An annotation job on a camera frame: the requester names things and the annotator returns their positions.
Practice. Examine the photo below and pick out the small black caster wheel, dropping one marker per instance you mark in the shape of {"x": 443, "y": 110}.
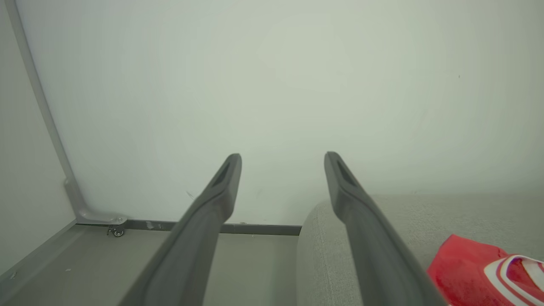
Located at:
{"x": 118, "y": 233}

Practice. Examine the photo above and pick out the grey fabric sofa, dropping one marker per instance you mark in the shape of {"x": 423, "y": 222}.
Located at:
{"x": 323, "y": 263}

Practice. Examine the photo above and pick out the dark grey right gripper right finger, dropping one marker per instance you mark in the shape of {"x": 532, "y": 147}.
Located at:
{"x": 382, "y": 263}

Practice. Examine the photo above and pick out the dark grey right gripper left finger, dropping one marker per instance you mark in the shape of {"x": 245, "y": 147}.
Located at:
{"x": 182, "y": 263}

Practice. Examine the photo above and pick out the red and white garment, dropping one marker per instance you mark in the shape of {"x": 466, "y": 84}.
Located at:
{"x": 459, "y": 267}

